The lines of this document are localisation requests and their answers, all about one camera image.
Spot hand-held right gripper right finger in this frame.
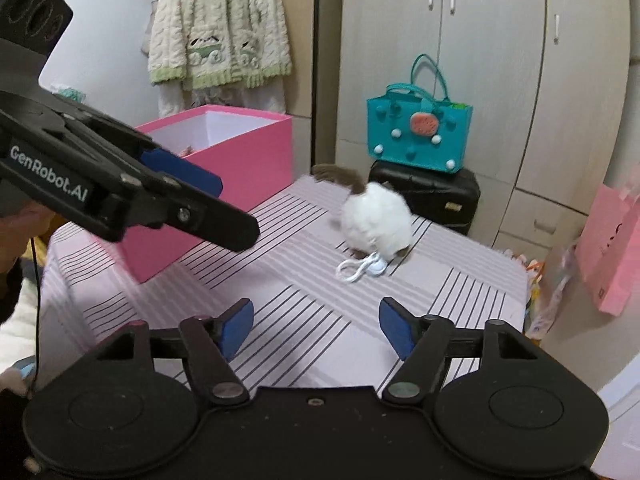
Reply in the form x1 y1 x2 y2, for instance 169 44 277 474
378 297 540 405

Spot pink paper gift bag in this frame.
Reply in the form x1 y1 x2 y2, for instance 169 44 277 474
574 182 640 317

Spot black hard case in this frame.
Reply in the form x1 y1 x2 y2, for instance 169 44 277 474
369 160 482 237

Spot teal felt handbag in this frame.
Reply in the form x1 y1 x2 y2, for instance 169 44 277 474
366 53 473 175

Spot person's left hand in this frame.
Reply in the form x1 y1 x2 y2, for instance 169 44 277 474
0 205 56 276

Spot white plush toy brown ears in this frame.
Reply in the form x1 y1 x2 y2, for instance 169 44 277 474
312 163 416 283

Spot white fleece pajama top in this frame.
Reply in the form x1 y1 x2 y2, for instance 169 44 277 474
147 0 293 92

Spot beige wardrobe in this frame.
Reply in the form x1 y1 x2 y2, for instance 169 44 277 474
337 0 633 261

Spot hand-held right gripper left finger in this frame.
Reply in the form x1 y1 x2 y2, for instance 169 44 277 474
95 298 255 407

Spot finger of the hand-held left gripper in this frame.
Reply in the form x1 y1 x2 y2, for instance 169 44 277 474
60 102 223 201
102 172 261 253

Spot pink cardboard box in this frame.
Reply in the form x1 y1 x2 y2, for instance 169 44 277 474
120 105 294 285

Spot crumpled plastic bag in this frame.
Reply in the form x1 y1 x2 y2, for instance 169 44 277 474
525 245 581 341

